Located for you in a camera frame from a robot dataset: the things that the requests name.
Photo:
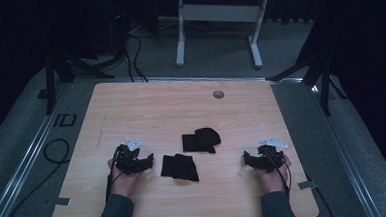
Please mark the white metal table frame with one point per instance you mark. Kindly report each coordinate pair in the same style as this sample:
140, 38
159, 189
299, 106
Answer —
221, 13

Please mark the black tripod stand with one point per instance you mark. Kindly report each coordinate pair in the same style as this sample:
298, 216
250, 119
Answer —
50, 79
324, 81

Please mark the black rectangular cloth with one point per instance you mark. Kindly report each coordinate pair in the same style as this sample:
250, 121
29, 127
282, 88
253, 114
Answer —
180, 167

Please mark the person's left hand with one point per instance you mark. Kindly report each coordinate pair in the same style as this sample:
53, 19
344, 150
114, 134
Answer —
123, 184

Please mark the metal floor rail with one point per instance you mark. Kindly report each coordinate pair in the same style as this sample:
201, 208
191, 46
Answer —
347, 153
212, 78
24, 167

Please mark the black tape floor marks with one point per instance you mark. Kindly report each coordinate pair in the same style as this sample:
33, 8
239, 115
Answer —
64, 120

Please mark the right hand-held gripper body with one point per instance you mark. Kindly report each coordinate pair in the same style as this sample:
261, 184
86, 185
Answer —
267, 158

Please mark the person's right hand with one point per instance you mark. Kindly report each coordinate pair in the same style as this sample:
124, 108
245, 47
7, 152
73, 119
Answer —
274, 181

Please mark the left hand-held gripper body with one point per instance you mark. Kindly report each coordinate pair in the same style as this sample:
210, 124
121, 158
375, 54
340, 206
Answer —
127, 161

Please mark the dark equipment tower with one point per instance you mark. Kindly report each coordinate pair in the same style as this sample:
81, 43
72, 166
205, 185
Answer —
120, 22

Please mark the black cloth with rounded end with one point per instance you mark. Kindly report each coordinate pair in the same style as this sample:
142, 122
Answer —
204, 139

